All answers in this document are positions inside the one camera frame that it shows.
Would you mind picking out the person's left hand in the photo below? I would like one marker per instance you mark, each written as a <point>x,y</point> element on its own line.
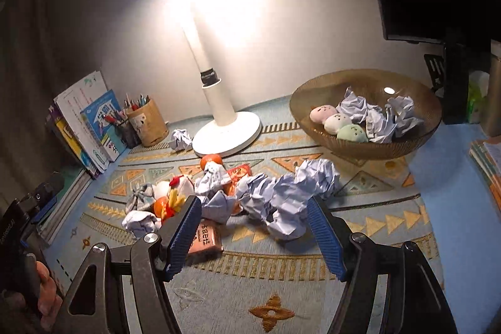
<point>47,291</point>

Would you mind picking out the dark pen holder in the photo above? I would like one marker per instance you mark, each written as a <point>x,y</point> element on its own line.
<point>128,134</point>

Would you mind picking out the patterned woven mat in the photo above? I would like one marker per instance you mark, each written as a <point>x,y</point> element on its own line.
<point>254,291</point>

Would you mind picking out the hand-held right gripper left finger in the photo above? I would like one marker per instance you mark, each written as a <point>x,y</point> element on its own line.
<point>184,240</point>

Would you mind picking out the white desk lamp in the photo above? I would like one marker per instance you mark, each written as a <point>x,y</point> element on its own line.
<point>227,130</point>

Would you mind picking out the crumpled white paper wad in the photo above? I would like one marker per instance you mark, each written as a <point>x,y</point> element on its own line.
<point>377,128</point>
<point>403,113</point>
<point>180,140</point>
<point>352,105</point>

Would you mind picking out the green round plush toy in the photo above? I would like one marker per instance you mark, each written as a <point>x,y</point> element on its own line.
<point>352,133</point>

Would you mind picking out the yellow edged book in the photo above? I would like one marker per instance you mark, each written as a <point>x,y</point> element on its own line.
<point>64,138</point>

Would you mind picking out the white cover workbook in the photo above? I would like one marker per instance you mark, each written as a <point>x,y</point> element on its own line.
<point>76,99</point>

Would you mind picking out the green tissue pack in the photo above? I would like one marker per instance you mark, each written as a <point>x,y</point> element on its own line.
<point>477,95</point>

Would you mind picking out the gold thermos bottle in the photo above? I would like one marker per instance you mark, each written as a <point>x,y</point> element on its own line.
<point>494,95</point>

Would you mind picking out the chicken plush toy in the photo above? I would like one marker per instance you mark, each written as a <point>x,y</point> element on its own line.
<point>182,185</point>

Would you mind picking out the black phone stand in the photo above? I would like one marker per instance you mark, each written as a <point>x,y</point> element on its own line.
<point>434,70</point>

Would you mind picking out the stack of notebooks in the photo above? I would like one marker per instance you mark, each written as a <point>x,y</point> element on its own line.
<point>487,162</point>

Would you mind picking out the pink round plush toy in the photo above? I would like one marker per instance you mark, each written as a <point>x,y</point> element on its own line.
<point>323,113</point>

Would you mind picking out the bunch of coloured pencils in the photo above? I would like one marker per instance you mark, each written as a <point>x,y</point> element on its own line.
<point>137,102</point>

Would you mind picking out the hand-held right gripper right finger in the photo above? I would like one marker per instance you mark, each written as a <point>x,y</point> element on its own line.
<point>325,236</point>

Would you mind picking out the bamboo pen holder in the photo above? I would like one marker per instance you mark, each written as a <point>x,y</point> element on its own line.
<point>150,124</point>

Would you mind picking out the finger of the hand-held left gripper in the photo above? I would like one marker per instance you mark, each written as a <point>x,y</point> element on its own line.
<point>45,208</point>

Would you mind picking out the tangerine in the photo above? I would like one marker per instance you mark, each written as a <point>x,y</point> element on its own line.
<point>159,207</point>
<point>211,160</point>

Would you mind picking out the red snack packet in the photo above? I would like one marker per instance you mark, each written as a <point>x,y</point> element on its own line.
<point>238,174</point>

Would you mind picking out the bunch of red pens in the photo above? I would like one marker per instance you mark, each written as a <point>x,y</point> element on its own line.
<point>113,118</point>

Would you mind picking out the pile of paper balls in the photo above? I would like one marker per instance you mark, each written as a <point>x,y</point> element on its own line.
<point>285,197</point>

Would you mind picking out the grey curtain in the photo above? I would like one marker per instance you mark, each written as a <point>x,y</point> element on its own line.
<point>27,64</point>

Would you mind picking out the green flat folder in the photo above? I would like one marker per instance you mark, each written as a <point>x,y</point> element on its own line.
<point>70,193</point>

